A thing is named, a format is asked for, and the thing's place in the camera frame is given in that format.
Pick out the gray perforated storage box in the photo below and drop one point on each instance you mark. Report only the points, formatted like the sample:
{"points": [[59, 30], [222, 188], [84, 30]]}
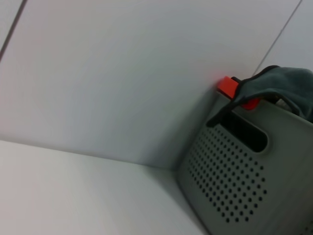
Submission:
{"points": [[232, 171]]}

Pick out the green yellow black-edged towel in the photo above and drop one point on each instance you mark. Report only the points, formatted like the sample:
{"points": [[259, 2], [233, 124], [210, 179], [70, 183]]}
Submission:
{"points": [[281, 80]]}

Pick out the orange plastic block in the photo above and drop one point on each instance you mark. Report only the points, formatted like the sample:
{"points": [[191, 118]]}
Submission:
{"points": [[227, 86]]}

